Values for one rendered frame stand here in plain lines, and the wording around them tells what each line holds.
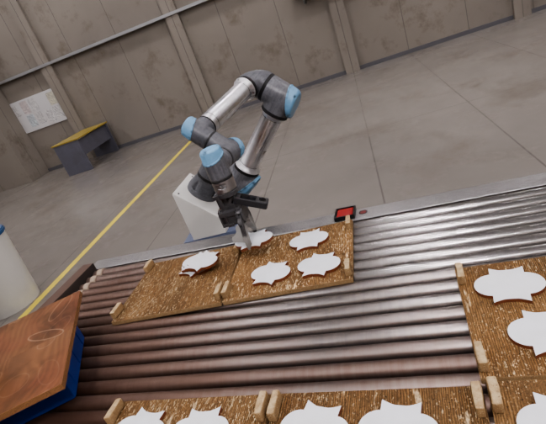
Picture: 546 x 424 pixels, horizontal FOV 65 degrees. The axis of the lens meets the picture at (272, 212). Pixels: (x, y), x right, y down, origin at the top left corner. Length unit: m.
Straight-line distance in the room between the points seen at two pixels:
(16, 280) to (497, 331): 4.35
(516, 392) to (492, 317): 0.19
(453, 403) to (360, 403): 0.17
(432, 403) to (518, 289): 0.35
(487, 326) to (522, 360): 0.11
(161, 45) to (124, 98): 1.63
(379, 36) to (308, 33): 1.50
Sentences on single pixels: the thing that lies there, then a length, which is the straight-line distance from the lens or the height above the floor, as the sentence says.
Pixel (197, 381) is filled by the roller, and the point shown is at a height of 0.92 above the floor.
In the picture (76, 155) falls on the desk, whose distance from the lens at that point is 10.51.
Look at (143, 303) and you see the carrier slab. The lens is 1.59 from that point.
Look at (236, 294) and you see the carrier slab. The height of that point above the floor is 0.94.
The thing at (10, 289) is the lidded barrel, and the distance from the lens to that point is 4.80.
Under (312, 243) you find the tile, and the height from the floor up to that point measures 0.95.
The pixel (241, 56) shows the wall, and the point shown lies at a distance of 10.17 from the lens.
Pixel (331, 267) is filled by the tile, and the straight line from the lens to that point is 1.30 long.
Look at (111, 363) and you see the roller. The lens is 1.45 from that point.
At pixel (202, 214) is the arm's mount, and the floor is 0.98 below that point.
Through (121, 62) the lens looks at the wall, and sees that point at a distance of 11.09.
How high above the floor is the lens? 1.65
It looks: 23 degrees down
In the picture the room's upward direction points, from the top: 21 degrees counter-clockwise
